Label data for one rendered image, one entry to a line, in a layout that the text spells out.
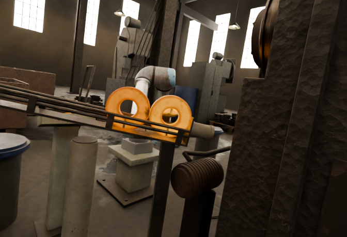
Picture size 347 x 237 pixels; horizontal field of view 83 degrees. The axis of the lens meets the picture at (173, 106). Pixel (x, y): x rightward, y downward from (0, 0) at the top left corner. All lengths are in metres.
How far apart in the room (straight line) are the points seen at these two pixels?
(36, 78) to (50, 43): 8.30
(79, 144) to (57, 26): 11.89
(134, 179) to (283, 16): 1.33
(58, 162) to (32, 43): 11.41
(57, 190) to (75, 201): 0.18
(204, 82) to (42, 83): 3.23
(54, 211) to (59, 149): 0.33
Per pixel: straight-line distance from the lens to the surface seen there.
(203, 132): 0.74
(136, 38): 6.24
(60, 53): 12.60
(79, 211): 1.10
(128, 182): 1.55
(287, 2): 0.58
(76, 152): 0.98
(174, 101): 0.70
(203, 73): 4.58
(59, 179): 1.20
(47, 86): 4.36
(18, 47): 12.33
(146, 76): 1.17
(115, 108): 0.71
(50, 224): 1.32
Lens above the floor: 0.82
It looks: 6 degrees down
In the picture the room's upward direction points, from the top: 8 degrees clockwise
